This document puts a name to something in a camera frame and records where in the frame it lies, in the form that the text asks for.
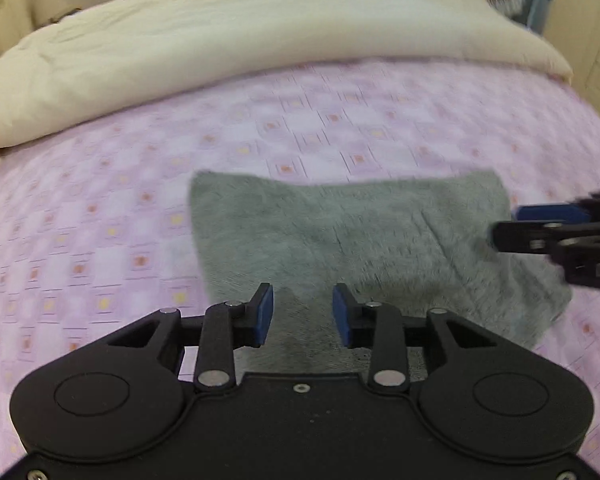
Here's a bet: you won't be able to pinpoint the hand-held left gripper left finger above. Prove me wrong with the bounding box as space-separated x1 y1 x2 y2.
103 282 276 393

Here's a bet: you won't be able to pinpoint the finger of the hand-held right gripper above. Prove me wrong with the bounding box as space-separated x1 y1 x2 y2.
514 190 600 223
489 220 600 292

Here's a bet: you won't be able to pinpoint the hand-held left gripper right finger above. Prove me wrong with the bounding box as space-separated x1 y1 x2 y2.
332 283 499 394

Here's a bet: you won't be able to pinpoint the grey speckled pants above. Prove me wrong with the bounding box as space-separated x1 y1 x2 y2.
187 169 574 377

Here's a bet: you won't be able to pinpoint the pink patterned bedsheet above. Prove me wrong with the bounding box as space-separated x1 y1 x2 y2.
0 57 600 480

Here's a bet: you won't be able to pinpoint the cream wardrobe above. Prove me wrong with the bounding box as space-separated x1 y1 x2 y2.
542 0 600 136

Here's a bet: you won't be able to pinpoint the cream duvet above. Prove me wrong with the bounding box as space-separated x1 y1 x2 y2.
0 0 574 151

